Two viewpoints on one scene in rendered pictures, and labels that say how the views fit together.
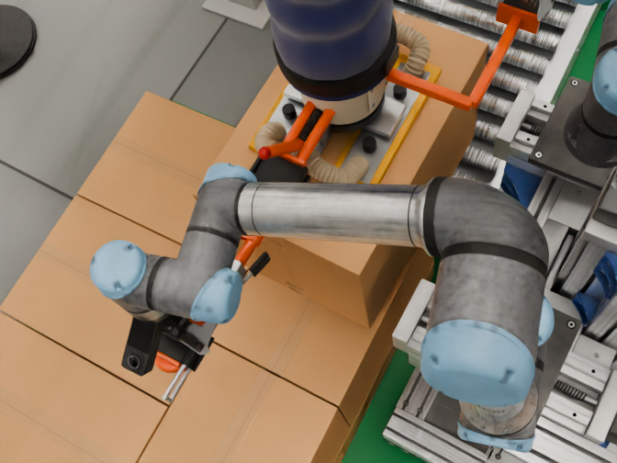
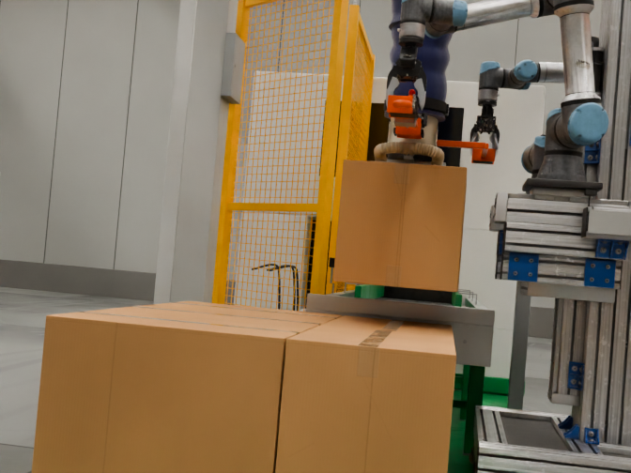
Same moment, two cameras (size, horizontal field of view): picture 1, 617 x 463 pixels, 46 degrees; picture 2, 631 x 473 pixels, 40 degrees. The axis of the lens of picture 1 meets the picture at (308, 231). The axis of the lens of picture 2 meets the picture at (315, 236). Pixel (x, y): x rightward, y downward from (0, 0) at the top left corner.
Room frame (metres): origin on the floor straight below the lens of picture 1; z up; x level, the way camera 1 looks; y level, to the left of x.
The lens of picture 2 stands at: (-1.46, 1.99, 0.72)
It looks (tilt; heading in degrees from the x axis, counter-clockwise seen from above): 2 degrees up; 323
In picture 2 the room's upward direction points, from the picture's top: 5 degrees clockwise
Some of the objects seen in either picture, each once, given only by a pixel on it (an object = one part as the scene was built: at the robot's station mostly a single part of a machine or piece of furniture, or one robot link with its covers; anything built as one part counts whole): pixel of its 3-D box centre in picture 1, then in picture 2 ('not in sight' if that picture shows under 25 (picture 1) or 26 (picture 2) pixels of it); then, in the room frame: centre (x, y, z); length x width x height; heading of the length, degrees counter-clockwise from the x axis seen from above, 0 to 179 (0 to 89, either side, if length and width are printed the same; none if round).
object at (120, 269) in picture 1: (129, 276); (415, 7); (0.42, 0.25, 1.50); 0.09 x 0.08 x 0.11; 58
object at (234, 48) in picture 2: not in sight; (233, 68); (2.11, -0.17, 1.62); 0.20 x 0.05 x 0.30; 134
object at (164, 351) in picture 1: (177, 339); (401, 107); (0.42, 0.28, 1.20); 0.08 x 0.07 x 0.05; 133
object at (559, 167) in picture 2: not in sight; (561, 168); (0.25, -0.27, 1.09); 0.15 x 0.15 x 0.10
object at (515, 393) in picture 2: not in sight; (520, 333); (0.98, -1.03, 0.50); 0.07 x 0.07 x 1.00; 44
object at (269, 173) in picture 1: (278, 178); (408, 128); (0.65, 0.02, 1.20); 0.10 x 0.08 x 0.06; 43
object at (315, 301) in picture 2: not in sight; (399, 309); (0.94, -0.27, 0.58); 0.70 x 0.03 x 0.06; 44
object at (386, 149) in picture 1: (385, 120); not in sight; (0.76, -0.23, 1.09); 0.34 x 0.10 x 0.05; 133
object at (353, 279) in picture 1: (349, 161); (405, 230); (0.81, -0.15, 0.87); 0.60 x 0.40 x 0.40; 133
